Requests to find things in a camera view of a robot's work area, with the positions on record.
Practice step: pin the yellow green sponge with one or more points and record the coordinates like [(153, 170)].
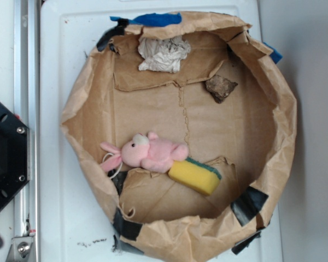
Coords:
[(195, 175)]

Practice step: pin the pink plush bunny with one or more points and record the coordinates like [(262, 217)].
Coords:
[(145, 151)]

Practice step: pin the brown paper bag bin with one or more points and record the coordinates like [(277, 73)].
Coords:
[(249, 137)]

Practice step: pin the brown grey rock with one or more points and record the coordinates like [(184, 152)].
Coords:
[(220, 88)]

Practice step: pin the aluminium extrusion rail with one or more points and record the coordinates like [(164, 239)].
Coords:
[(26, 105)]

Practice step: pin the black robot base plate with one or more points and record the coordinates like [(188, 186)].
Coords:
[(13, 156)]

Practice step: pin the crumpled white paper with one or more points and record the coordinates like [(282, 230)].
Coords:
[(163, 55)]

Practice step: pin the metal corner bracket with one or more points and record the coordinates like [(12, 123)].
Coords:
[(22, 249)]

